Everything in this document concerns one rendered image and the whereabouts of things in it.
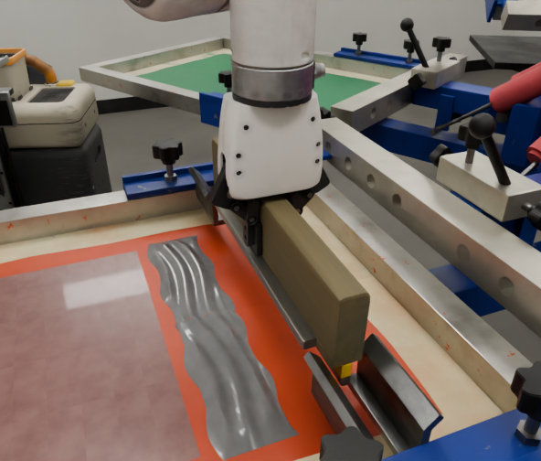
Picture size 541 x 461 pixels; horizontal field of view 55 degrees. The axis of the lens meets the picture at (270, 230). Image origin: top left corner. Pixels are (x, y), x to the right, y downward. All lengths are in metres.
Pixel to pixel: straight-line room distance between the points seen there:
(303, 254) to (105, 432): 0.24
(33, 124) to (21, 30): 2.76
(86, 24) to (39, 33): 0.33
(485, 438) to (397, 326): 0.19
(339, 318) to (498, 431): 0.15
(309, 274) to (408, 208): 0.29
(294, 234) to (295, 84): 0.13
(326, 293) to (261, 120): 0.17
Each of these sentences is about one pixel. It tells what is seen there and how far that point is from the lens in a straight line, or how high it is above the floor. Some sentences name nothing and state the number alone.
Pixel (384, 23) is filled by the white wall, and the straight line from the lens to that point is 5.14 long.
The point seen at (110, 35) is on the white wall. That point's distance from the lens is 4.33.
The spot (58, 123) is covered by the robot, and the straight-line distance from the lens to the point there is 1.55.
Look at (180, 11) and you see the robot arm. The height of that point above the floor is 1.28.
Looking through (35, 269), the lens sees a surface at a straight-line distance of 0.74.
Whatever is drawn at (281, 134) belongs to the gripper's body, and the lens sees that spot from 0.50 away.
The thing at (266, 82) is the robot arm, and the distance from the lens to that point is 0.47.
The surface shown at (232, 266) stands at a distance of 0.68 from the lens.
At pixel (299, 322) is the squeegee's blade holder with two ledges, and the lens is 0.48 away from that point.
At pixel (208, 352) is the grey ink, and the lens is 0.56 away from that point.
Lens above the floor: 1.35
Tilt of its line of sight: 31 degrees down
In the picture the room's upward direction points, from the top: straight up
